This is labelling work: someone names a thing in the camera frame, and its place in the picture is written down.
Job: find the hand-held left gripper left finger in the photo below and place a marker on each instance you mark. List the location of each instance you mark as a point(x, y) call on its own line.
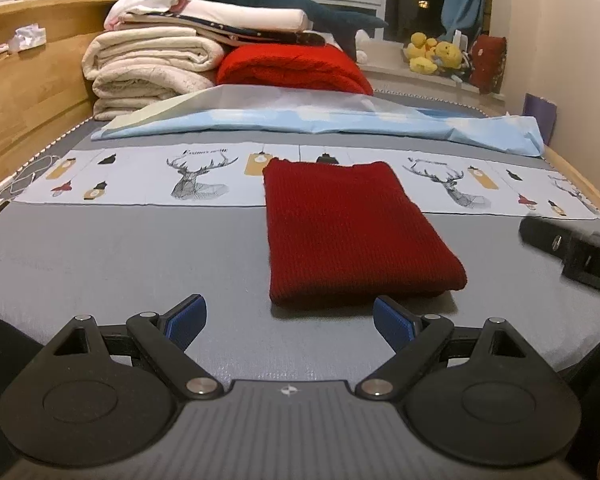
point(187, 320)

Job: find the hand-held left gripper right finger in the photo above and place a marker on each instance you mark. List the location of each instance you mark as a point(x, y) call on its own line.
point(395, 322)

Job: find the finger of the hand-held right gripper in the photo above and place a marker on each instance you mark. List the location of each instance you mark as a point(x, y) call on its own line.
point(542, 235)

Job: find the dark red knit garment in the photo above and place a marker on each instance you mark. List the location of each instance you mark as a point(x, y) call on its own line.
point(350, 230)

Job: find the purple box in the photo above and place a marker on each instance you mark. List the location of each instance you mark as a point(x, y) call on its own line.
point(540, 117)

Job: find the dark red cushion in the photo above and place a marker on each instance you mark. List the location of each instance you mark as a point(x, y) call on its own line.
point(490, 62)

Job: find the yellow bear plush toy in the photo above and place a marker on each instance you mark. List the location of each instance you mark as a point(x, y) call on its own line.
point(449, 55)

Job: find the light blue duvet cover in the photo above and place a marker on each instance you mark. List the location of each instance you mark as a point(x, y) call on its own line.
point(330, 117)

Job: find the yellow duck plush toy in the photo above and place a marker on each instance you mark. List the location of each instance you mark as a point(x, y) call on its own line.
point(420, 52)

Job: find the cream folded blanket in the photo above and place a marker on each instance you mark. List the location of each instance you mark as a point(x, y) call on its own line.
point(145, 70)

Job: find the bright red folded blanket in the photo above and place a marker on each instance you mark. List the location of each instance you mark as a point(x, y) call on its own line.
point(290, 67)

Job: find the dark patterned garment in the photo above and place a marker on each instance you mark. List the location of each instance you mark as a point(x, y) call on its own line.
point(280, 37)

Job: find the white folded cloth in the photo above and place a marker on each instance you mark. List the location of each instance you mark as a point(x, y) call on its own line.
point(240, 15)

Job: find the crumpled white tissue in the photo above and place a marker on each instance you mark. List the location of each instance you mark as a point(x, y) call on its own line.
point(25, 37)

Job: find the teal shark plush toy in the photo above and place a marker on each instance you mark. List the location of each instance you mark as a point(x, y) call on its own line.
point(290, 2)

